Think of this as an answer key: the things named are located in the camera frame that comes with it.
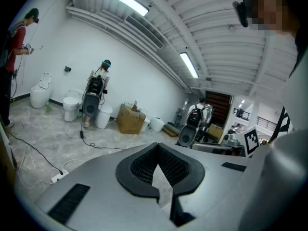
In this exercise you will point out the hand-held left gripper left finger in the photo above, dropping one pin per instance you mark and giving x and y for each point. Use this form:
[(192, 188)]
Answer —
[(125, 174)]

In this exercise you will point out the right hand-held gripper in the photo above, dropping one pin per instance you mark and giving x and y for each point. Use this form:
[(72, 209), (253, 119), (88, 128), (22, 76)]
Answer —
[(251, 141)]

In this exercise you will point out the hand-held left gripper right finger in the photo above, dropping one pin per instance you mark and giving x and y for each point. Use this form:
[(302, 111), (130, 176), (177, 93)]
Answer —
[(192, 177)]

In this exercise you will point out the black metal railing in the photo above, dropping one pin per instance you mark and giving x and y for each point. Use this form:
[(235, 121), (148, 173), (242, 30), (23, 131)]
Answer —
[(263, 122)]

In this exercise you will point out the small brown cardboard box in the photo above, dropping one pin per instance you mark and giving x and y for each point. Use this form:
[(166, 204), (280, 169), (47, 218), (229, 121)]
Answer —
[(215, 132)]

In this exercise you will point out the brown door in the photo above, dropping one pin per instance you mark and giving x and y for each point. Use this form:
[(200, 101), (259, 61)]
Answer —
[(217, 107)]

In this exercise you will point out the large brown cardboard box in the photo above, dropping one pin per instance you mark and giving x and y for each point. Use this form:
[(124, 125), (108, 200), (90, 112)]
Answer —
[(130, 123)]

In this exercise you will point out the white plastic bucket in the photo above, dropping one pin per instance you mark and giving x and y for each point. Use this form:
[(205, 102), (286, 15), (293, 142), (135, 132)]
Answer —
[(157, 124)]

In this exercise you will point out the white rounded toilet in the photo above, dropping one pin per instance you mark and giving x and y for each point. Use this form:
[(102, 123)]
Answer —
[(104, 117)]

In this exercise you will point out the white power strip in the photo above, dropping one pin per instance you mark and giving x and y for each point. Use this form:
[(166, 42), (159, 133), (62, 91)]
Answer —
[(59, 176)]

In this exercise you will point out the white toilet with closed lid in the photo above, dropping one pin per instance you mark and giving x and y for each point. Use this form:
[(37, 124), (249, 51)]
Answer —
[(71, 105)]

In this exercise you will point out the short ceiling light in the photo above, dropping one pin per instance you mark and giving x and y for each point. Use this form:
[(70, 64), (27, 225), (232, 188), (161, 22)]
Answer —
[(189, 65)]

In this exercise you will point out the green bottle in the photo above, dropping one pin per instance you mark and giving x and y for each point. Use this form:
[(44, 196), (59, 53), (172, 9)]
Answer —
[(47, 107)]

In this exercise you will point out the white toilet with raised lid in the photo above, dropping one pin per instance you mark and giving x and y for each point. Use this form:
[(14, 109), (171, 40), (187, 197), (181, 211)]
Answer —
[(39, 94)]

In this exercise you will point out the ceiling air vent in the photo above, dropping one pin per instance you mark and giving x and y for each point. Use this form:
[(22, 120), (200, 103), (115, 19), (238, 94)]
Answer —
[(144, 31)]

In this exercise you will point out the black wall box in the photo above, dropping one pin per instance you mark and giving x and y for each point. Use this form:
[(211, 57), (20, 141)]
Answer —
[(68, 69)]

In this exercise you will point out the black head-mounted camera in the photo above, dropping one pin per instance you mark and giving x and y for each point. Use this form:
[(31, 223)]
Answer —
[(242, 11)]

